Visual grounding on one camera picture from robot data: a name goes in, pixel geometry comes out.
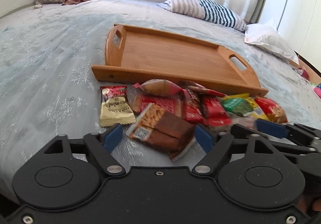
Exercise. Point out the striped white blue pillow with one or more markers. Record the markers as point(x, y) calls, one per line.
point(206, 10)

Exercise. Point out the long red stick packet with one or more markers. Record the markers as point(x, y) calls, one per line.
point(203, 90)

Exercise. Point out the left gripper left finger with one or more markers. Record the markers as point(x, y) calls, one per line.
point(99, 150)

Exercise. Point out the yellow snack packet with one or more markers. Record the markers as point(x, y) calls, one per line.
point(257, 113)

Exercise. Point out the brown almond bar packet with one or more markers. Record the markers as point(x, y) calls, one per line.
point(163, 131)

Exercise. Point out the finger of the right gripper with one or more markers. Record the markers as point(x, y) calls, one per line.
point(297, 133)
point(242, 132)

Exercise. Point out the light blue bedspread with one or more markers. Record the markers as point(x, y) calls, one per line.
point(47, 86)

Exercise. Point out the red clear cracker packet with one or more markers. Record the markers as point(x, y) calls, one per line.
point(139, 100)

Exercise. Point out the beige red pillow snack packet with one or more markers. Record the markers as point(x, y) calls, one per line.
point(159, 87)

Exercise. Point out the dark red chocolate bar packet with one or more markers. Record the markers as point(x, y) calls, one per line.
point(192, 111)

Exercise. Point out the wooden serving tray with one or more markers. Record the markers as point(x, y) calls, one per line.
point(136, 54)

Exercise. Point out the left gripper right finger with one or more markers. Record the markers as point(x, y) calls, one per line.
point(218, 151)

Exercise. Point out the gold red candy packet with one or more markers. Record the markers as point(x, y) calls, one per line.
point(115, 107)

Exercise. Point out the white red rice cracker packet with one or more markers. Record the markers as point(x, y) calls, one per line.
point(248, 122)

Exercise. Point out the green peas packet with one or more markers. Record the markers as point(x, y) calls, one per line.
point(237, 106)

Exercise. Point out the red peanut snack packet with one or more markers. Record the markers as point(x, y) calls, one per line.
point(272, 110)

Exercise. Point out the red wafer bar packet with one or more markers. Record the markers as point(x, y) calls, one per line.
point(214, 112)

